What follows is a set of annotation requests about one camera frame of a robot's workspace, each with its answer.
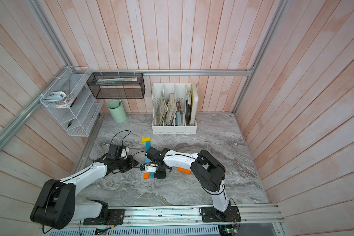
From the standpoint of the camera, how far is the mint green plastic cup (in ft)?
3.55

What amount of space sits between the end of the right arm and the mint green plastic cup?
0.50m

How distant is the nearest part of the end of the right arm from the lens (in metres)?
0.66
